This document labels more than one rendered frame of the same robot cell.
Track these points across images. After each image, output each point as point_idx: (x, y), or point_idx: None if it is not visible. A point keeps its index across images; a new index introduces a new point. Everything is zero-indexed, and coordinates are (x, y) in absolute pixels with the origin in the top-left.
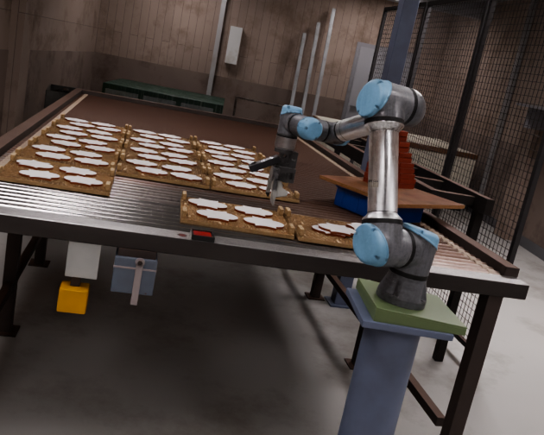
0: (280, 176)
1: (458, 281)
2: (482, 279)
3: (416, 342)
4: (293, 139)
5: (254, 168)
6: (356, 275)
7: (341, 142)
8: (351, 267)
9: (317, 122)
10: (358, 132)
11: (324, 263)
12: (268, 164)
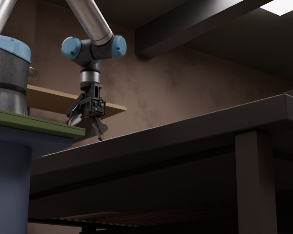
0: (83, 110)
1: (183, 127)
2: (212, 112)
3: None
4: (86, 71)
5: (68, 113)
6: (82, 162)
7: (109, 50)
8: (77, 153)
9: (70, 37)
10: (79, 22)
11: (56, 159)
12: (75, 104)
